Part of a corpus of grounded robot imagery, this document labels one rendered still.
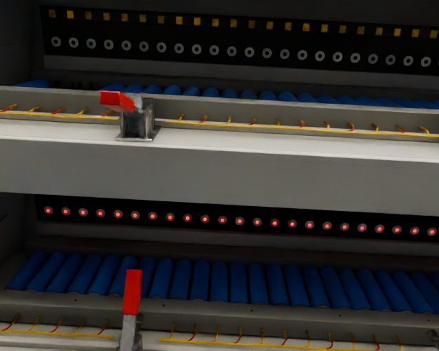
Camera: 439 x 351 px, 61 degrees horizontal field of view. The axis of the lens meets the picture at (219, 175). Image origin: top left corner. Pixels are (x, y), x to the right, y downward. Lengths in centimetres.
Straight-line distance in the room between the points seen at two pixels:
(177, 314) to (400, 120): 26
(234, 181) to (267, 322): 15
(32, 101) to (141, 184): 13
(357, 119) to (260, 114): 8
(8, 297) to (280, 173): 28
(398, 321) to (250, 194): 19
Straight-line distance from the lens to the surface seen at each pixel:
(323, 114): 33
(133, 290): 32
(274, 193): 29
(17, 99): 37
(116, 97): 23
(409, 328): 40
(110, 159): 29
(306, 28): 46
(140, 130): 31
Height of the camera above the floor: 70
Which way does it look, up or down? 1 degrees down
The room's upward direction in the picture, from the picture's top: 3 degrees clockwise
